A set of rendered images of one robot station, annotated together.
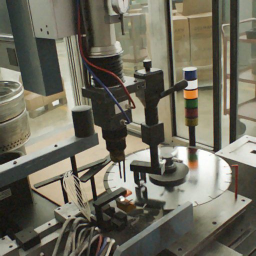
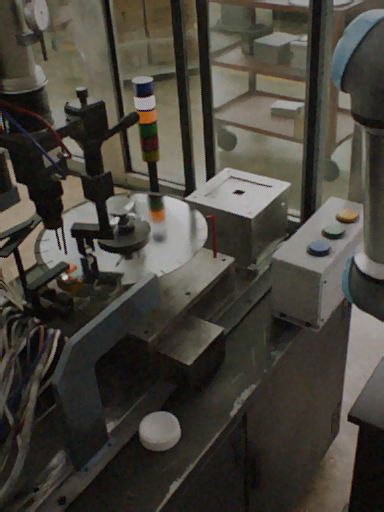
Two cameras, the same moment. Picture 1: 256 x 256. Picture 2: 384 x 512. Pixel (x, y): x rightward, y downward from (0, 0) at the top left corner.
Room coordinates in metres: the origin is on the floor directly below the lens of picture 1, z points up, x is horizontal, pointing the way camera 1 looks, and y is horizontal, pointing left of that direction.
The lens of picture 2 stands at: (-0.17, 0.01, 1.60)
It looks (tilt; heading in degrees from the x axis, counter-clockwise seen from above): 34 degrees down; 347
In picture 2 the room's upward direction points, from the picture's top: 5 degrees counter-clockwise
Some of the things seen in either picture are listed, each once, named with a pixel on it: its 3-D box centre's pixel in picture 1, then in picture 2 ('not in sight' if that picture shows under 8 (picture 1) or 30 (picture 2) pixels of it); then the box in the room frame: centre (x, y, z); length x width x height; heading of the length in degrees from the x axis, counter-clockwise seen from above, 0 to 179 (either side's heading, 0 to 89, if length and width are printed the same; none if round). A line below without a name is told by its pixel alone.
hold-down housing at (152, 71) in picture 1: (150, 103); (91, 146); (0.81, -0.06, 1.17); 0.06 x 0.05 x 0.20; 120
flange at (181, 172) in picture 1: (168, 169); (123, 229); (0.87, -0.10, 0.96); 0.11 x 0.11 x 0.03
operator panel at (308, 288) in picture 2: not in sight; (325, 260); (0.81, -0.51, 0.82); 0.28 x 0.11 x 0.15; 129
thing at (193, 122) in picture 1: (191, 120); (150, 152); (1.15, -0.22, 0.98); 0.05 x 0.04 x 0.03; 39
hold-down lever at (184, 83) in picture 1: (168, 87); (113, 123); (0.81, -0.10, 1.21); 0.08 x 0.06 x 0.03; 129
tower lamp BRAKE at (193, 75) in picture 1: (189, 73); (143, 86); (1.15, -0.22, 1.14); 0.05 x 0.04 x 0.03; 39
